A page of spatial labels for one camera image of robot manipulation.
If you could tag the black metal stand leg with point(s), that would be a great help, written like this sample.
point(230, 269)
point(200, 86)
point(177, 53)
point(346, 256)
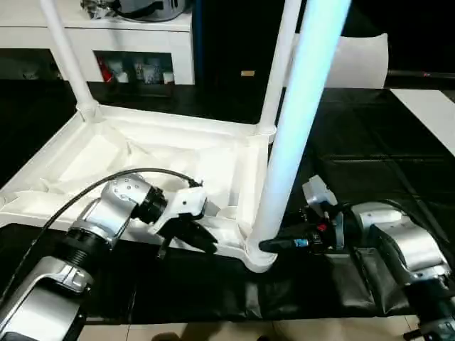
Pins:
point(414, 332)

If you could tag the white cushion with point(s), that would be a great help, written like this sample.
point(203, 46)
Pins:
point(355, 62)

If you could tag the white plastic table top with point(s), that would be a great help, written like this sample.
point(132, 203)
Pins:
point(142, 149)

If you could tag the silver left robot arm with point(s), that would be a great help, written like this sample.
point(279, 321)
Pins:
point(106, 213)

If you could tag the red bottle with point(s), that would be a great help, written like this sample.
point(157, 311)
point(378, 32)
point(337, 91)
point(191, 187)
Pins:
point(106, 71)

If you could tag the white cabinet with glass doors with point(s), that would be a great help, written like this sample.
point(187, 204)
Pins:
point(121, 42)

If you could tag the white flat board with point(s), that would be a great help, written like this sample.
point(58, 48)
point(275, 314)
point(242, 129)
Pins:
point(430, 117)

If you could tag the grey clutter on cabinet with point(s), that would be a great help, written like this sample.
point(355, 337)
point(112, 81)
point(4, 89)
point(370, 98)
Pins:
point(135, 8)

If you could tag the small tan label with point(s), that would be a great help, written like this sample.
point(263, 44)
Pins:
point(247, 72)

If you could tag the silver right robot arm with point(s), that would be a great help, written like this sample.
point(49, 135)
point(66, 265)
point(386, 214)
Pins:
point(405, 249)

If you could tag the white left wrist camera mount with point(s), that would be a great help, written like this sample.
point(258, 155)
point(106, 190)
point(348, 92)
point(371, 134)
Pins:
point(181, 206)

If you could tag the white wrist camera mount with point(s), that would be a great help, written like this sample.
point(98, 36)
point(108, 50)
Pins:
point(181, 206)
point(316, 193)

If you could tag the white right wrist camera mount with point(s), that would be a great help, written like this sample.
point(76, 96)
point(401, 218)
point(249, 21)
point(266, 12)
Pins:
point(316, 193)

